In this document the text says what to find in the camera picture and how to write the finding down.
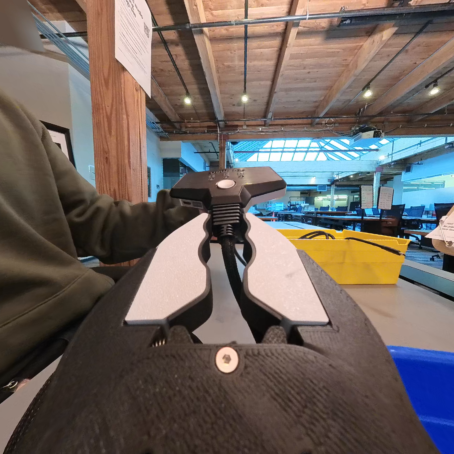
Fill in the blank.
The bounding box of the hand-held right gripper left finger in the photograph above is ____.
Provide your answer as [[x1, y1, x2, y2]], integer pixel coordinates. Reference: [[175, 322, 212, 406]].
[[124, 212, 214, 334]]

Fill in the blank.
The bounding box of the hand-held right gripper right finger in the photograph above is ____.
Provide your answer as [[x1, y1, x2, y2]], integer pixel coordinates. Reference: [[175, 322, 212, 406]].
[[242, 212, 330, 337]]

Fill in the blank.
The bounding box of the black braided cable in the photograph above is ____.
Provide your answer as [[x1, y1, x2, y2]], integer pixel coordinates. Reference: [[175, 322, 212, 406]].
[[217, 227, 264, 344]]

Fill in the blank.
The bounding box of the black hub device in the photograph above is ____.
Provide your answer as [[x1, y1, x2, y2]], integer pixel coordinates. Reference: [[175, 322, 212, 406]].
[[170, 166, 287, 229]]

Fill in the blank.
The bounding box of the person's left forearm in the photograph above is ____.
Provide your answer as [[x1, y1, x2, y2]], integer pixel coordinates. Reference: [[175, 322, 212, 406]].
[[71, 190, 201, 265]]

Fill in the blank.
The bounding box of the grey desk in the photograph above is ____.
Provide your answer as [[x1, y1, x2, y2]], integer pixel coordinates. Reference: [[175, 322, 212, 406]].
[[0, 222, 454, 440]]

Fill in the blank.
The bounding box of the yellow plastic bin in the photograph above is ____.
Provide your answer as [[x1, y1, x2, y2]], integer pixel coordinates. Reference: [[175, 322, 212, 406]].
[[276, 229, 411, 285]]

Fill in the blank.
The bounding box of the black office chair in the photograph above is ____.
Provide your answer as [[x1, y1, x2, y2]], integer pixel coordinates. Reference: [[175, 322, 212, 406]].
[[379, 204, 406, 237]]

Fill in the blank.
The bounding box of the glass skylight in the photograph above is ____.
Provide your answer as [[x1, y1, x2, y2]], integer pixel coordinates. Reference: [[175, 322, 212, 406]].
[[233, 138, 391, 162]]

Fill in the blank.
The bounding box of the long grey table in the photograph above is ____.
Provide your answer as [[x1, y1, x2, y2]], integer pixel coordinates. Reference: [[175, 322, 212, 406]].
[[399, 260, 454, 299]]

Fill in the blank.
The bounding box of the person in olive green sweatshirt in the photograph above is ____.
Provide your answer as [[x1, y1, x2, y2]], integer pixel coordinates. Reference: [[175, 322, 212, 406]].
[[0, 89, 116, 376]]

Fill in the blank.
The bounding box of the ceiling projector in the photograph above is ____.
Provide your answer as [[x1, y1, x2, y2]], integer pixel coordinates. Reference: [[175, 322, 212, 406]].
[[349, 125, 386, 148]]

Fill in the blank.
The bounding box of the white paper tag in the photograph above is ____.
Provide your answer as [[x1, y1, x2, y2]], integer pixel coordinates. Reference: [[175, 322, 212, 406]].
[[425, 206, 454, 248]]

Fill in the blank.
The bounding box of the black framed picture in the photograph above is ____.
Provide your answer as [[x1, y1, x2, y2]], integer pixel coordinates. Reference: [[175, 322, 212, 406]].
[[40, 121, 76, 167]]

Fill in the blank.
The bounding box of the blue plastic bin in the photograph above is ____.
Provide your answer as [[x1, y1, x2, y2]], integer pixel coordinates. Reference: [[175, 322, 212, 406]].
[[387, 346, 454, 454]]

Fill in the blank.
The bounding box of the white printed paper sheet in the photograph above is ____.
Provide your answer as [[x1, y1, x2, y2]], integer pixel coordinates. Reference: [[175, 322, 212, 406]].
[[114, 0, 153, 98]]

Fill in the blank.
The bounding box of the metal ceiling pipe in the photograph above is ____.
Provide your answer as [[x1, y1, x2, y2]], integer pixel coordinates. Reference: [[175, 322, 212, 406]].
[[153, 3, 454, 32]]

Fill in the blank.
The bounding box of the black cable with plug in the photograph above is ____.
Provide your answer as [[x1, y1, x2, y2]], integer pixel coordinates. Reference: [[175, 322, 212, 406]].
[[299, 231, 406, 257]]

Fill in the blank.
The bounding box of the wooden post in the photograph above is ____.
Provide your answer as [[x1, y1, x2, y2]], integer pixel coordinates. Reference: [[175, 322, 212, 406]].
[[86, 0, 149, 266]]

